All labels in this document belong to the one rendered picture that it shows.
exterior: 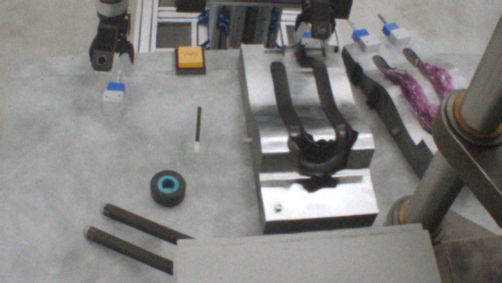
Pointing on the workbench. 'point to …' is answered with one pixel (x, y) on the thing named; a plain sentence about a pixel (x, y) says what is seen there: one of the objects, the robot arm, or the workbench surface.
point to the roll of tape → (168, 198)
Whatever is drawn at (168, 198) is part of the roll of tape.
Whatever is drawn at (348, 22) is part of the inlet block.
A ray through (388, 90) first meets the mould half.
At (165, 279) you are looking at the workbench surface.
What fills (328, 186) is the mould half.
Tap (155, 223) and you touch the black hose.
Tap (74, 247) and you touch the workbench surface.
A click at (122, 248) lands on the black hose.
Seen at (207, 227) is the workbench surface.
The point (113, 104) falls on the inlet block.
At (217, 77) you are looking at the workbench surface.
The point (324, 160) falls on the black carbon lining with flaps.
